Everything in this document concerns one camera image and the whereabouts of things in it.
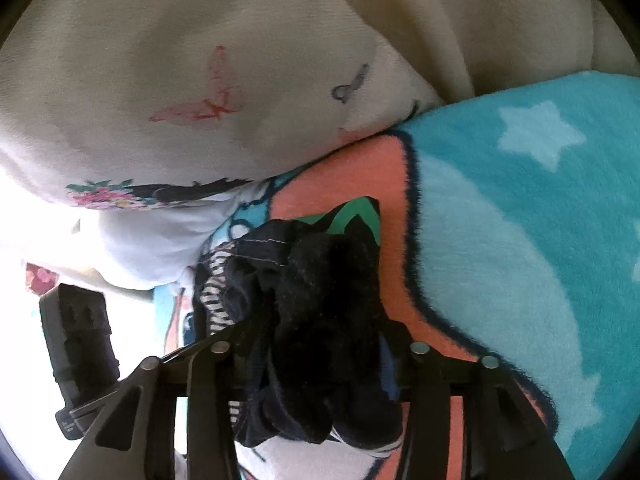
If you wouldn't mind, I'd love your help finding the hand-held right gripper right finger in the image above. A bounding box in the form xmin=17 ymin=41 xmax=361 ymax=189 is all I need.
xmin=384 ymin=322 xmax=577 ymax=480

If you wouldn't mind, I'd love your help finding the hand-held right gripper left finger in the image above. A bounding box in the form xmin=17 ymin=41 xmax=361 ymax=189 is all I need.
xmin=59 ymin=317 xmax=274 ymax=480

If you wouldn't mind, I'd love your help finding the dark navy sock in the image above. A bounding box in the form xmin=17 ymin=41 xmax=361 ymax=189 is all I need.
xmin=192 ymin=197 xmax=407 ymax=449

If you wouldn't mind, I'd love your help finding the white pillow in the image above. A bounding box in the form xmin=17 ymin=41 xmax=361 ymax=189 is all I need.
xmin=20 ymin=180 xmax=272 ymax=294

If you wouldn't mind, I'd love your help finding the turquoise star printed blanket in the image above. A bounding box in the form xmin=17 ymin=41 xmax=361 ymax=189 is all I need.
xmin=150 ymin=72 xmax=640 ymax=480

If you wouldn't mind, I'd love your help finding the beige floral cushion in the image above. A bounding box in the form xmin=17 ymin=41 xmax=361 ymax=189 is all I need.
xmin=0 ymin=0 xmax=444 ymax=212

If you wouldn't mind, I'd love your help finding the cream curtain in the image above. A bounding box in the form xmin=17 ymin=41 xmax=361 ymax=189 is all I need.
xmin=300 ymin=0 xmax=637 ymax=109

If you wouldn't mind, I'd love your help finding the red floral wall picture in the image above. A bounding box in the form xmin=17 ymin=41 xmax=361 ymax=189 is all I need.
xmin=24 ymin=262 xmax=60 ymax=295

